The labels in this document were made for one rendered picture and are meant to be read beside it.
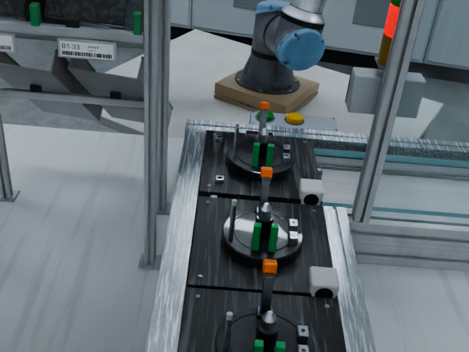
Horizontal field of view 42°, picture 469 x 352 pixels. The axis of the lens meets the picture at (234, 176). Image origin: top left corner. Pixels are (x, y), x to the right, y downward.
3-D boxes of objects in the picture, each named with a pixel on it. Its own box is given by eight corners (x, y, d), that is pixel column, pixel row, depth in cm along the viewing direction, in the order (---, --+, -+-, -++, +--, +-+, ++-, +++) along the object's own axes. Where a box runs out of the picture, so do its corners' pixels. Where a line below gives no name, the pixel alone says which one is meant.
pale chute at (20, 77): (42, 111, 135) (48, 92, 136) (100, 121, 133) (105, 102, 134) (-19, 61, 108) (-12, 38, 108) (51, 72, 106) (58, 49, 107)
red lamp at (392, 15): (381, 27, 102) (387, -2, 99) (410, 30, 102) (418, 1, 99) (386, 38, 98) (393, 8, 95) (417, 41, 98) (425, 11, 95)
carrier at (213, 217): (197, 204, 118) (200, 148, 111) (322, 214, 118) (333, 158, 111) (185, 294, 97) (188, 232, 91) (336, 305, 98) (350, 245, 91)
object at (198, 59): (195, 36, 221) (195, 28, 220) (440, 112, 187) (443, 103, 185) (53, 106, 170) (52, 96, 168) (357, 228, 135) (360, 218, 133)
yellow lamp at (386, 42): (375, 56, 105) (380, 28, 102) (403, 58, 105) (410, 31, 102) (380, 68, 100) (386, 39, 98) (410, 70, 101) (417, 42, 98)
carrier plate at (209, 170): (206, 137, 139) (206, 128, 138) (311, 145, 139) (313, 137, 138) (197, 199, 119) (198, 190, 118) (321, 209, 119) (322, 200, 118)
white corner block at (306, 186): (296, 193, 123) (299, 177, 121) (319, 195, 123) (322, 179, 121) (297, 207, 119) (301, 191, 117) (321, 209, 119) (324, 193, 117)
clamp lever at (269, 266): (257, 307, 90) (262, 258, 88) (271, 308, 90) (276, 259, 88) (259, 318, 86) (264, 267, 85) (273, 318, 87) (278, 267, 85)
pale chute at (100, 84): (111, 117, 135) (116, 98, 136) (169, 127, 134) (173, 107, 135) (66, 68, 108) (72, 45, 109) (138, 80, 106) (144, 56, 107)
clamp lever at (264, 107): (256, 136, 132) (259, 100, 130) (265, 137, 132) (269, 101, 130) (257, 138, 128) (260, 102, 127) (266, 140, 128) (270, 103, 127)
